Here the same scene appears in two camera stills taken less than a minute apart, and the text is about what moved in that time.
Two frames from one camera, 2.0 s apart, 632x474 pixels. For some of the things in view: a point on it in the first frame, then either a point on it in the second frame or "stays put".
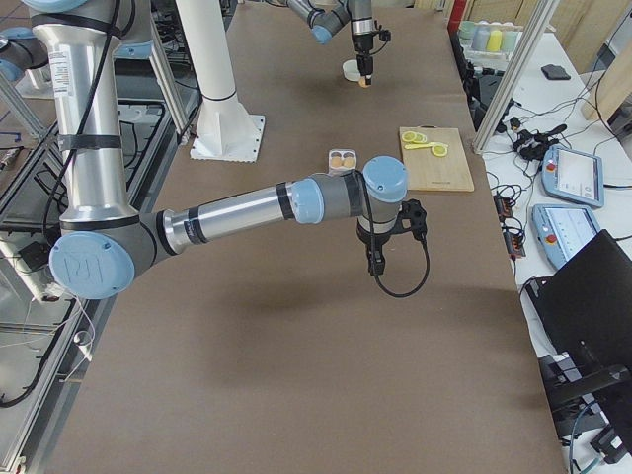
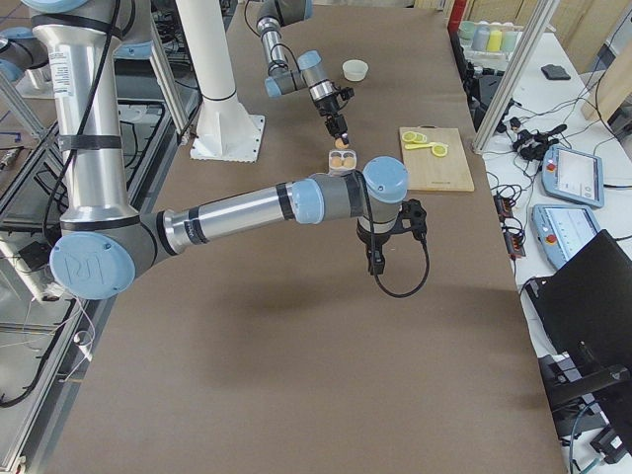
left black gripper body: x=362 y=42 → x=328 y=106
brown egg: x=362 y=83 → x=339 y=143
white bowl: x=351 y=69 stays put
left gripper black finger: x=364 y=64 → x=338 y=126
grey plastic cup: x=480 y=39 stays put
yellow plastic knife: x=413 y=146 stays put
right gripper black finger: x=375 y=258 stays put
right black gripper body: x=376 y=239 stays put
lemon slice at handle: x=439 y=150 stays put
